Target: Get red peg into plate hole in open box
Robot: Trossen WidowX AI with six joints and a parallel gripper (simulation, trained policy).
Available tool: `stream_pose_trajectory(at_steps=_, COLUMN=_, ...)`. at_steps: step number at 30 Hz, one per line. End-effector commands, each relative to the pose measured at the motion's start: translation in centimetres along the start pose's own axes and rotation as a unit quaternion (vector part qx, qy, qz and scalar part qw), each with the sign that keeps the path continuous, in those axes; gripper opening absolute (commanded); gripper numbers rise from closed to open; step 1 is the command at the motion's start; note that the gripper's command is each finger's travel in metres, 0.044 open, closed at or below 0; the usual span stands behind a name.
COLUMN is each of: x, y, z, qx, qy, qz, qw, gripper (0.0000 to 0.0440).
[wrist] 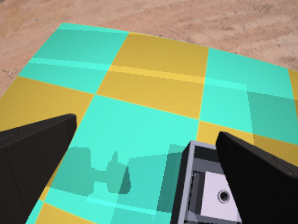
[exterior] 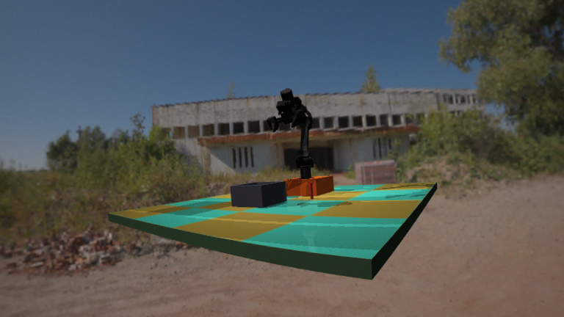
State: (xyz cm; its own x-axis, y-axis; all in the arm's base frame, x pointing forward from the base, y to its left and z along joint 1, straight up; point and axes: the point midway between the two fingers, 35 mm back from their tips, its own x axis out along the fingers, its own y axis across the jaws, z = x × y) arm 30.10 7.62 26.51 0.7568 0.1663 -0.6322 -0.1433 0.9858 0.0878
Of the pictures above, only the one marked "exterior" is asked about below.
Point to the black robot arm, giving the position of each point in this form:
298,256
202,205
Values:
303,156

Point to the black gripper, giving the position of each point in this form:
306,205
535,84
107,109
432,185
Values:
295,117

